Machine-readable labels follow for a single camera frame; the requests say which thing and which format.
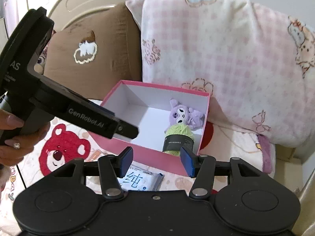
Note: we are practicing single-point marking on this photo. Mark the purple plush toy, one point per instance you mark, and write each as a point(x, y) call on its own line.
point(181, 114)

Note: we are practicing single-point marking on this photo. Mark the brown embroidered pillow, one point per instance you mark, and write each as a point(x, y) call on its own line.
point(93, 54)

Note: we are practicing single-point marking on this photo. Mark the pink cardboard box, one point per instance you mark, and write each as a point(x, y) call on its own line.
point(147, 106)

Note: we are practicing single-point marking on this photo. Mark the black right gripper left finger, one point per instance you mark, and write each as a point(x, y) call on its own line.
point(108, 168)

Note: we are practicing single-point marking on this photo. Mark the person's left hand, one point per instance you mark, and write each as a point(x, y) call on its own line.
point(14, 150)

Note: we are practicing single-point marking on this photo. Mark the pink checked white blanket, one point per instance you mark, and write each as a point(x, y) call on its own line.
point(257, 64)

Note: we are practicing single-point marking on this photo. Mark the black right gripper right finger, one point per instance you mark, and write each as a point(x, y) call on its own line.
point(205, 168)

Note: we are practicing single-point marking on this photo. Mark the red bear print bedspread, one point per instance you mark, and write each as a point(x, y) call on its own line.
point(69, 199)

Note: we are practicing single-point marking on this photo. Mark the grey bunny plush toy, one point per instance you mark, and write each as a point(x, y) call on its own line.
point(40, 64)

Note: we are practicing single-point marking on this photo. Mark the blue white tissue pack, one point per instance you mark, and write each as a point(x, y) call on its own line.
point(137, 179)

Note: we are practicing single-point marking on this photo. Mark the green yarn ball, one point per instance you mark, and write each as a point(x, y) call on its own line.
point(176, 137)

